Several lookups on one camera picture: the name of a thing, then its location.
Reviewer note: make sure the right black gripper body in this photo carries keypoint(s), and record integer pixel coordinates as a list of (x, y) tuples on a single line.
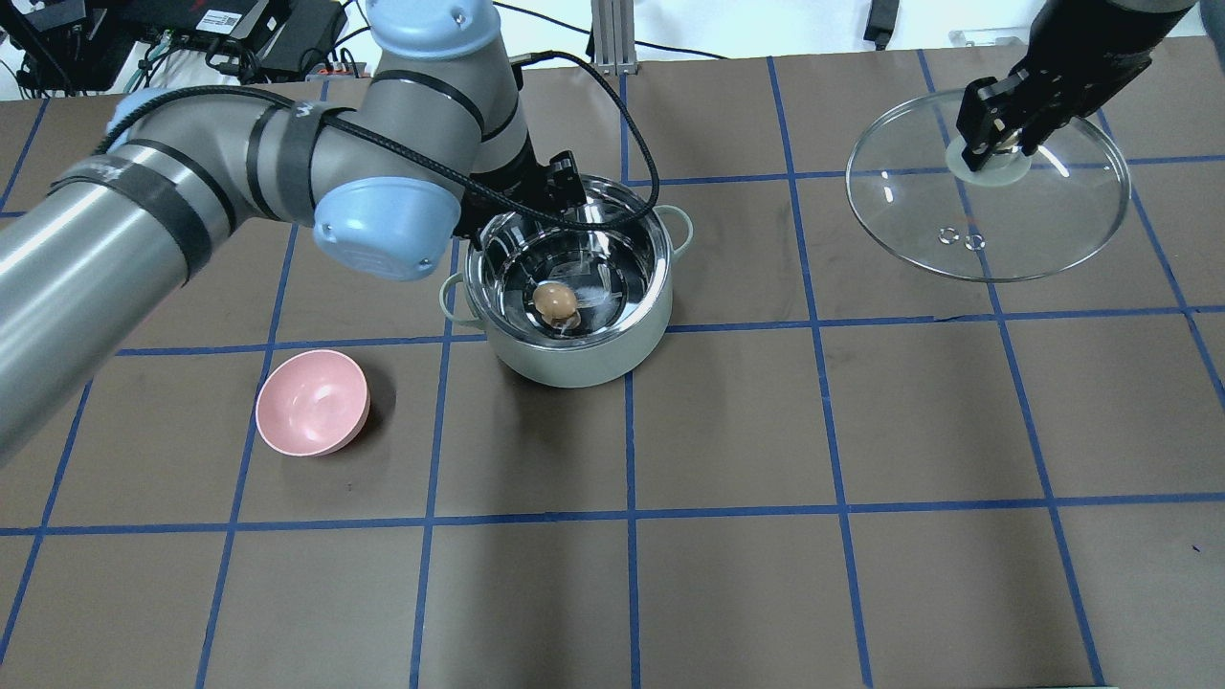
[(1080, 59)]

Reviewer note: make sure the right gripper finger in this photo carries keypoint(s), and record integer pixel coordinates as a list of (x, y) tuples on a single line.
[(990, 122), (1037, 131)]

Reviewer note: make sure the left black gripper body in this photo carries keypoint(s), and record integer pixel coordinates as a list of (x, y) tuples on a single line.
[(511, 178)]

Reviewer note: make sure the glass pot lid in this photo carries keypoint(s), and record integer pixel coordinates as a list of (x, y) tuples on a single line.
[(1021, 217)]

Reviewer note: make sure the brown egg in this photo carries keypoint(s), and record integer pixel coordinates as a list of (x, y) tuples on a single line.
[(555, 303)]

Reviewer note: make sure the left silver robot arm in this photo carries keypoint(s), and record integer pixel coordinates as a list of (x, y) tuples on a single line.
[(437, 147)]

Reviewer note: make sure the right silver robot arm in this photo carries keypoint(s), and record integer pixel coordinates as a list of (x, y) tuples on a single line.
[(1080, 55)]

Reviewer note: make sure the pale green cooking pot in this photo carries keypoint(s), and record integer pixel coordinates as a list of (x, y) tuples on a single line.
[(619, 258)]

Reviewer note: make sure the black power adapter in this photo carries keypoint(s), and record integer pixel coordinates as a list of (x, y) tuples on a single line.
[(880, 23)]

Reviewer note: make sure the pink bowl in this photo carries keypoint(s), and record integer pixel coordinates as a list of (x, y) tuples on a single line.
[(313, 404)]

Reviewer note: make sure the black electronics box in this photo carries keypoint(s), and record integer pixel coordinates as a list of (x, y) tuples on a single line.
[(84, 45)]

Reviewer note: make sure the aluminium frame post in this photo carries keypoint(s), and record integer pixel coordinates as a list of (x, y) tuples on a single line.
[(613, 37)]

